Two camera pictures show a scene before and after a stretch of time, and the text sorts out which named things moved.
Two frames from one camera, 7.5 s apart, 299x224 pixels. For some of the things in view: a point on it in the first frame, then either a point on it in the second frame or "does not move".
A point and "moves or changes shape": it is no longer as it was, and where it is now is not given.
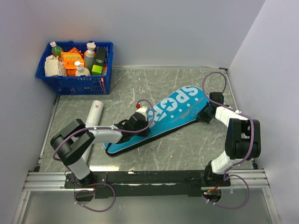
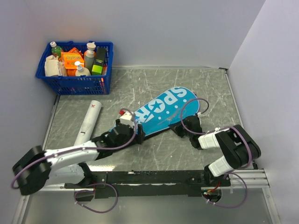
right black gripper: x=201 y=116 → x=176 y=127
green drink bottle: x=56 y=50 does not move
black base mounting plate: x=150 y=184 does not move
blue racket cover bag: x=178 y=108 moves or changes shape
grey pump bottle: x=89 y=57 does not move
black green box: x=96 y=68 does not move
